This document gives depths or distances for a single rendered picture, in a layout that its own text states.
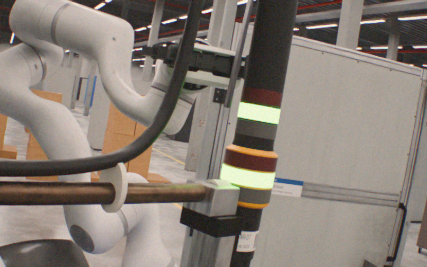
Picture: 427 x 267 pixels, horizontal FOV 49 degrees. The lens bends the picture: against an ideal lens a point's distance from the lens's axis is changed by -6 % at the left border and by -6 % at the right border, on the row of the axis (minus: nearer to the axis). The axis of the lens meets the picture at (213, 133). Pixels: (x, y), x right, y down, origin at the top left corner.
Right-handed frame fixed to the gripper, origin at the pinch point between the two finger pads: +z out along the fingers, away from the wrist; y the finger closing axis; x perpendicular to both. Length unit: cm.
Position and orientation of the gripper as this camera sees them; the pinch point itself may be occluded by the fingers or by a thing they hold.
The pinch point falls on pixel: (216, 59)
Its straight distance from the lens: 58.5
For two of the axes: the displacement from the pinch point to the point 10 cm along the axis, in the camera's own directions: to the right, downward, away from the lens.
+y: -9.6, -1.5, -2.3
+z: 2.2, 0.9, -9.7
